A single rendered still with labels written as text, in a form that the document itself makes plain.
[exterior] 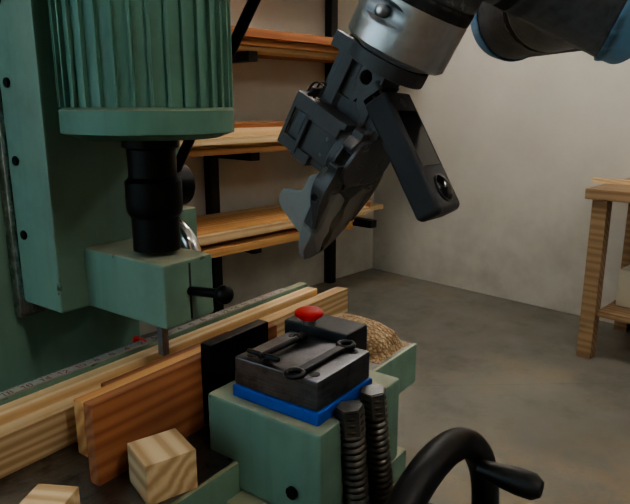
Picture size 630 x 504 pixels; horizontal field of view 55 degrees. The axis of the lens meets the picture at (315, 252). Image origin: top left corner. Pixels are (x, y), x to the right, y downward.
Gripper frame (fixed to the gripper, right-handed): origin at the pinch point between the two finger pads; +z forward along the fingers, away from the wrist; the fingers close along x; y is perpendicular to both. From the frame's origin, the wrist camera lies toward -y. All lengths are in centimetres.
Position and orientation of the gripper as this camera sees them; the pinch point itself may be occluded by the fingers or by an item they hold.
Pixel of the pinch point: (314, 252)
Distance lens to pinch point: 61.0
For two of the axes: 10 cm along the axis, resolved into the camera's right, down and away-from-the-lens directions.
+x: -6.1, 1.7, -7.8
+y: -6.9, -6.1, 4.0
